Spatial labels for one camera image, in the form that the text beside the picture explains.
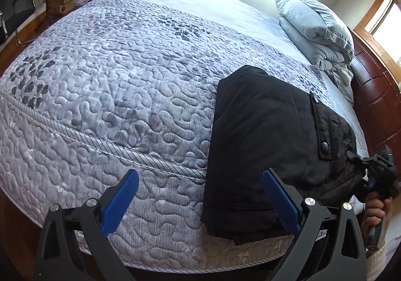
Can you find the wooden framed side window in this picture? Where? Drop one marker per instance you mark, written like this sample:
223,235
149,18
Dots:
380,30

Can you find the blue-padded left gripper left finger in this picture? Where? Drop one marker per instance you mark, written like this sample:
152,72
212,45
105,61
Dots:
58,255

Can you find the black mesh cantilever chair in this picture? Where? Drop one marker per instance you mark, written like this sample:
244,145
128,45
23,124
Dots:
13,15

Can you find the black padded pants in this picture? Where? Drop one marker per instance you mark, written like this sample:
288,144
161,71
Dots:
261,123

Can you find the cardboard boxes stack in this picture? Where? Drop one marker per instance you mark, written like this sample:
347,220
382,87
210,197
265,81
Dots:
61,6

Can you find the folded grey duvet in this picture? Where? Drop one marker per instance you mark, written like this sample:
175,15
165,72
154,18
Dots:
322,37

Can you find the quilted grey mattress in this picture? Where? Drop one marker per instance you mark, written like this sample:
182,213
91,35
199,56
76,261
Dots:
131,84

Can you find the dark wooden headboard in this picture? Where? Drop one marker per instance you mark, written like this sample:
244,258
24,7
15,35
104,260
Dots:
376,100

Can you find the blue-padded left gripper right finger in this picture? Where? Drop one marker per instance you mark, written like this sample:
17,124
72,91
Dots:
327,242

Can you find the right hand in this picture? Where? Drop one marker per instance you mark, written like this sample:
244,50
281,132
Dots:
375,211

